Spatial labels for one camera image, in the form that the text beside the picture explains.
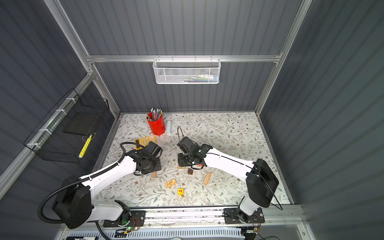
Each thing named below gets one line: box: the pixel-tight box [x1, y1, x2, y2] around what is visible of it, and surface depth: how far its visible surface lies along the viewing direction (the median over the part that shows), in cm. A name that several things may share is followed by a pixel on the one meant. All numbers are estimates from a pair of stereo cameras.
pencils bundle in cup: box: [145, 107, 163, 121], surface depth 104 cm
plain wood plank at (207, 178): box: [203, 172, 211, 185], surface depth 88 cm
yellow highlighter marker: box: [78, 134, 93, 159], surface depth 70 cm
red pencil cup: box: [147, 111, 166, 136], surface depth 104 cm
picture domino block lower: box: [165, 179, 177, 189], surface depth 86 cm
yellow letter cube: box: [177, 188, 185, 195], surface depth 82 cm
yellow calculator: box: [134, 135, 157, 150], surface depth 105 cm
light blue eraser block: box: [167, 120, 172, 133], surface depth 110 cm
